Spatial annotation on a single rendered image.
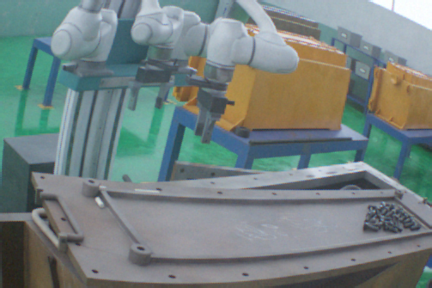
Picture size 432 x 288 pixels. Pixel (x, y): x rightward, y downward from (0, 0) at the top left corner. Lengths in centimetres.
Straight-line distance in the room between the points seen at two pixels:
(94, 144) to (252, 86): 214
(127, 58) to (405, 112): 511
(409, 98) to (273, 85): 283
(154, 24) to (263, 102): 296
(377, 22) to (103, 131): 932
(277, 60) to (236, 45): 14
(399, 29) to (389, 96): 413
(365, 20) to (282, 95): 703
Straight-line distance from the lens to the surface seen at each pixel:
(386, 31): 1181
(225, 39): 210
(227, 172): 227
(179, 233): 138
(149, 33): 220
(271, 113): 522
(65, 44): 230
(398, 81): 754
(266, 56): 213
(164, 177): 538
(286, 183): 191
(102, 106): 299
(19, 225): 153
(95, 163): 309
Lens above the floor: 192
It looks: 17 degrees down
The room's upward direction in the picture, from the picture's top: 14 degrees clockwise
